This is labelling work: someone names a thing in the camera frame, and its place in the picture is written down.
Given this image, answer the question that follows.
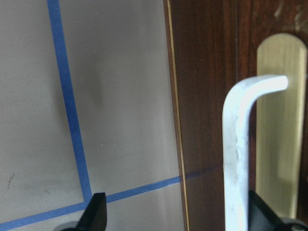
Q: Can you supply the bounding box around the wooden drawer with white handle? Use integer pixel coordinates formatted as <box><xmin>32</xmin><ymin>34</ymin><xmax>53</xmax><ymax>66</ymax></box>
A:
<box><xmin>164</xmin><ymin>0</ymin><xmax>308</xmax><ymax>231</ymax></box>

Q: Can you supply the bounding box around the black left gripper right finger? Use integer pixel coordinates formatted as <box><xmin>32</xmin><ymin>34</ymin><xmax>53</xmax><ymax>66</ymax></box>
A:
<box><xmin>248</xmin><ymin>191</ymin><xmax>308</xmax><ymax>231</ymax></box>

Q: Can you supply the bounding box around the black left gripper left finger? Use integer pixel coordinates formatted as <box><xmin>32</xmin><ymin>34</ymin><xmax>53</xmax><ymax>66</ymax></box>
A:
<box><xmin>55</xmin><ymin>192</ymin><xmax>107</xmax><ymax>231</ymax></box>

